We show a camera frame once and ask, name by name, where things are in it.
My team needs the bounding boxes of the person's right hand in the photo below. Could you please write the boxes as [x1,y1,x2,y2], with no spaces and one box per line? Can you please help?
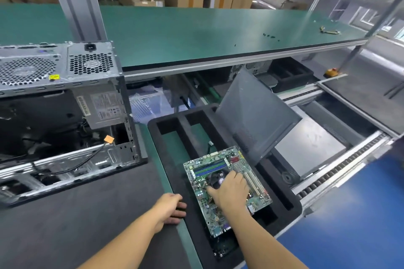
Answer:
[206,169,253,216]

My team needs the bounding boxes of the person's left hand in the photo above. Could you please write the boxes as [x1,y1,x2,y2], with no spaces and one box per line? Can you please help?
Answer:
[149,192,189,232]

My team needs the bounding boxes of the black CPU fan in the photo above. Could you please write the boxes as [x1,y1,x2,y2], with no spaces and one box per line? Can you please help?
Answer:
[207,170,229,190]

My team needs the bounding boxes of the green motherboard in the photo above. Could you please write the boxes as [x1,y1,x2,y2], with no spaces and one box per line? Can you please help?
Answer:
[182,145,274,239]

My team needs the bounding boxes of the grey case side panel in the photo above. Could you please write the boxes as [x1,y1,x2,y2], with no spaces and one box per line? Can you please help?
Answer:
[214,66,303,166]

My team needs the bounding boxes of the dark grey computer case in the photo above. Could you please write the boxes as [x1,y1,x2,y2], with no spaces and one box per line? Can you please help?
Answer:
[0,39,148,209]

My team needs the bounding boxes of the person's left forearm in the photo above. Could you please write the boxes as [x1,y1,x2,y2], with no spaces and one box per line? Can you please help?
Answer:
[79,211,169,269]

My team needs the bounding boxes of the person's right forearm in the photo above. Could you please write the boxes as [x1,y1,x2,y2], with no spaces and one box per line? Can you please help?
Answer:
[223,205,311,269]

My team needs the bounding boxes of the black divided foam tray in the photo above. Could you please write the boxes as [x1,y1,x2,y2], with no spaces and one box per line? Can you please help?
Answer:
[146,102,304,269]

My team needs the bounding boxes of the grey metal conveyor plate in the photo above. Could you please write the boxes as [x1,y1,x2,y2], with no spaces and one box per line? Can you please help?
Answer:
[272,104,348,179]

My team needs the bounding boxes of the clear plastic bag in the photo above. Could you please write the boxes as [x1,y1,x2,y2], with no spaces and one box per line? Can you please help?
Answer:
[129,82,184,125]

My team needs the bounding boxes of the silver power supply unit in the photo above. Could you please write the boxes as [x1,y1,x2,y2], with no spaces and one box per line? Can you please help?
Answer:
[66,41,128,132]

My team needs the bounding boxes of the yellow push button box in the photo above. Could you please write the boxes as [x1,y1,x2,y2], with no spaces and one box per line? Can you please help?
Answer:
[323,66,341,79]

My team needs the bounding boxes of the grey padded green pallet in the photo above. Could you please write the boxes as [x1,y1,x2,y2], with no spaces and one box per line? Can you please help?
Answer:
[315,73,404,138]

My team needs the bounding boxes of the long green workbench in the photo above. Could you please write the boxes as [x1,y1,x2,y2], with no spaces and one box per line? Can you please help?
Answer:
[0,3,371,82]

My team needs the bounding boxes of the small yellowish hand tool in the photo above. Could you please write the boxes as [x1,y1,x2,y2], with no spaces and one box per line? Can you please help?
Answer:
[318,24,342,36]

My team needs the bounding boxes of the aluminium conveyor frame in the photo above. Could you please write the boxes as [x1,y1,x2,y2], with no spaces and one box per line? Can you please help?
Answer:
[240,79,396,269]

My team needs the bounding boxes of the thick aluminium frame post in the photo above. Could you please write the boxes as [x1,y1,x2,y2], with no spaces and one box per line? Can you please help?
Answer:
[42,0,109,43]

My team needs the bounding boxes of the slim aluminium frame post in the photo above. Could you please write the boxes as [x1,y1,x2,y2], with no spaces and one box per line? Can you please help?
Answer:
[337,0,404,71]

